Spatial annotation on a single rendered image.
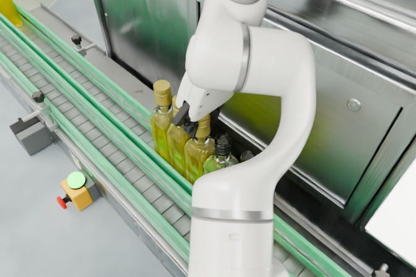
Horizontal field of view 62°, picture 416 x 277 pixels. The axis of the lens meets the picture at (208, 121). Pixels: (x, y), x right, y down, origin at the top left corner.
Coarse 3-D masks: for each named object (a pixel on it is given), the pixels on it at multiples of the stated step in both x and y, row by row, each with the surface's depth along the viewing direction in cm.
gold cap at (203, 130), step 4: (204, 116) 64; (208, 116) 64; (200, 120) 63; (204, 120) 63; (208, 120) 63; (200, 124) 63; (204, 124) 63; (208, 124) 64; (200, 128) 64; (204, 128) 64; (208, 128) 65; (196, 132) 65; (200, 132) 65; (204, 132) 65; (208, 132) 66; (196, 136) 66; (200, 136) 65; (204, 136) 66
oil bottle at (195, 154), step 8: (192, 144) 68; (208, 144) 68; (184, 152) 71; (192, 152) 69; (200, 152) 68; (208, 152) 68; (184, 160) 74; (192, 160) 70; (200, 160) 68; (192, 168) 73; (200, 168) 70; (192, 176) 75; (200, 176) 72; (192, 184) 78
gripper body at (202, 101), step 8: (184, 80) 52; (184, 88) 52; (192, 88) 51; (200, 88) 50; (184, 96) 54; (192, 96) 52; (200, 96) 51; (208, 96) 52; (216, 96) 54; (224, 96) 57; (176, 104) 57; (192, 104) 53; (200, 104) 53; (208, 104) 54; (216, 104) 57; (192, 112) 54; (200, 112) 55; (208, 112) 57; (192, 120) 56
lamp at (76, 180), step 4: (76, 172) 92; (68, 176) 92; (72, 176) 91; (76, 176) 91; (80, 176) 92; (68, 180) 91; (72, 180) 91; (76, 180) 91; (80, 180) 91; (84, 180) 93; (68, 184) 92; (72, 184) 90; (76, 184) 91; (80, 184) 91; (84, 184) 93; (72, 188) 91; (76, 188) 91; (80, 188) 92
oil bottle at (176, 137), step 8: (168, 128) 72; (176, 128) 71; (168, 136) 73; (176, 136) 71; (184, 136) 70; (168, 144) 76; (176, 144) 72; (184, 144) 71; (176, 152) 75; (176, 160) 77; (176, 168) 80; (184, 168) 77; (184, 176) 80
